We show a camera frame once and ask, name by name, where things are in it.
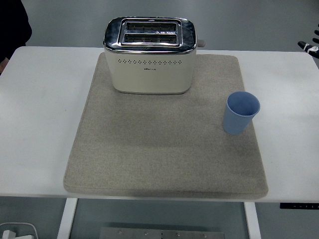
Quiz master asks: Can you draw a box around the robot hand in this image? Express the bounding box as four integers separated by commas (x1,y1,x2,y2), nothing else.
298,23,319,60

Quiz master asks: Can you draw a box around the blue plastic cup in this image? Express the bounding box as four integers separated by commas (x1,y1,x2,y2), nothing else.
222,91,261,135

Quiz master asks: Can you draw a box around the black table control panel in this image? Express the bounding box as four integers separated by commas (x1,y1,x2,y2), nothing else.
279,203,319,210

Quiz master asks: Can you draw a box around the cream toaster with chrome top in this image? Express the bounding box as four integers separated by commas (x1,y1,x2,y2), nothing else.
103,16,206,96

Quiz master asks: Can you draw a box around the beige felt mat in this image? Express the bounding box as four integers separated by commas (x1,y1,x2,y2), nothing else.
63,53,269,200

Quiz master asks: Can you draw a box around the white table leg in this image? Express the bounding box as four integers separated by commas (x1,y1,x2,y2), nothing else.
56,198,79,239
243,201,262,239

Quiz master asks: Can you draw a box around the grey metal plate with screws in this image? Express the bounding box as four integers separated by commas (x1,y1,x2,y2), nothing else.
99,226,227,239

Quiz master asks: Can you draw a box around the person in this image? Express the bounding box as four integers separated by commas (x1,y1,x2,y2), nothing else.
0,0,33,74

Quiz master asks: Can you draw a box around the white tray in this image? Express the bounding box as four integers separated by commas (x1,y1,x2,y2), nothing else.
0,222,39,239

